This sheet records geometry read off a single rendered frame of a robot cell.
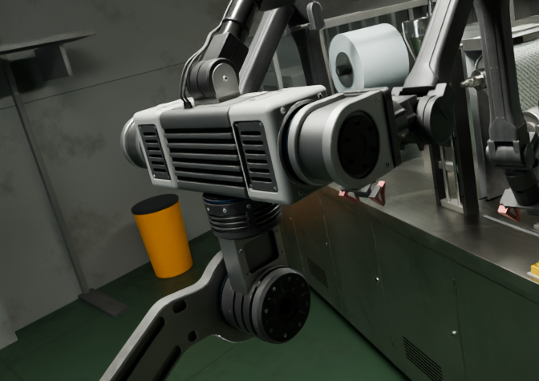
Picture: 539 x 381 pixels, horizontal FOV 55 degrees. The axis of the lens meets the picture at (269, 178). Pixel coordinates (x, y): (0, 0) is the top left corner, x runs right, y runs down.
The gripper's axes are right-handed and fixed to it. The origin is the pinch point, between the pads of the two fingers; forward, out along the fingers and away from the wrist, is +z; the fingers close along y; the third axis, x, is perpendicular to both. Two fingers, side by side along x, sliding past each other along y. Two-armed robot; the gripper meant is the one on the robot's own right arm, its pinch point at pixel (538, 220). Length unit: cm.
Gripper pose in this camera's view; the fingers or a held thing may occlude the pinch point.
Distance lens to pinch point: 142.0
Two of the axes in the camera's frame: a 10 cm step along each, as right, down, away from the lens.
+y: -6.8, -0.6, 7.3
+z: 5.3, 6.5, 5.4
